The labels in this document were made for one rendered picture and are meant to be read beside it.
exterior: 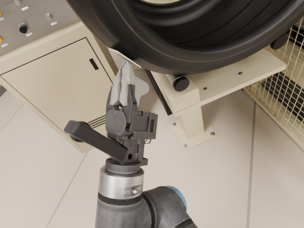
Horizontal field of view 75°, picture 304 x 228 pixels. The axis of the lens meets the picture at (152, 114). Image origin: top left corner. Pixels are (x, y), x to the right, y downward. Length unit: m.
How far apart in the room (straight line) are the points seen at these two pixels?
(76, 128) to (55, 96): 0.98
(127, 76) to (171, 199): 0.30
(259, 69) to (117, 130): 0.49
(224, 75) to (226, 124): 0.88
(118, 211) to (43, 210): 1.37
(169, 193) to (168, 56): 0.32
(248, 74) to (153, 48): 0.37
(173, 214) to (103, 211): 0.15
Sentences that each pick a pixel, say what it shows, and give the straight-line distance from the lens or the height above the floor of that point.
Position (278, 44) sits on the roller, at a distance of 0.65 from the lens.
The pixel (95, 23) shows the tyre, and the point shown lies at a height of 1.13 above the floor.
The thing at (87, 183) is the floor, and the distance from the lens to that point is 1.61.
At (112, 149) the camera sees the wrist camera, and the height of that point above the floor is 0.98.
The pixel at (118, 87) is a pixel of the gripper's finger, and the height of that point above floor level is 1.02.
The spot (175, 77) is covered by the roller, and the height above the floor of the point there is 0.92.
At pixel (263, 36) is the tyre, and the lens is 0.53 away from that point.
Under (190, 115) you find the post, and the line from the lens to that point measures 1.27.
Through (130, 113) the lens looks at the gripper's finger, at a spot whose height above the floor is 1.01.
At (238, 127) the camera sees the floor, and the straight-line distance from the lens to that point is 1.52.
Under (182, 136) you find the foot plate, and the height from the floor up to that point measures 0.01.
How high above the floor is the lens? 1.27
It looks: 49 degrees down
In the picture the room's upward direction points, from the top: 24 degrees counter-clockwise
